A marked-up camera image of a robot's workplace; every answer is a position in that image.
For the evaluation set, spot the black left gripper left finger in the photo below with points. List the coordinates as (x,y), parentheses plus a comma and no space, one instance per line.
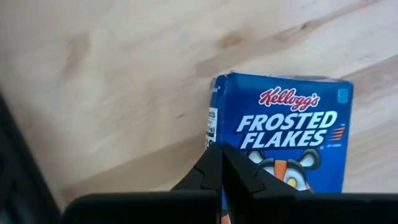
(208,177)

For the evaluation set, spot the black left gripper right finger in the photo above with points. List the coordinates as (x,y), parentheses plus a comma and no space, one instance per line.
(242,180)

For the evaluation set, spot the blue Frosted Flakes box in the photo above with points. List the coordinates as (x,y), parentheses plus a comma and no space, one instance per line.
(280,124)

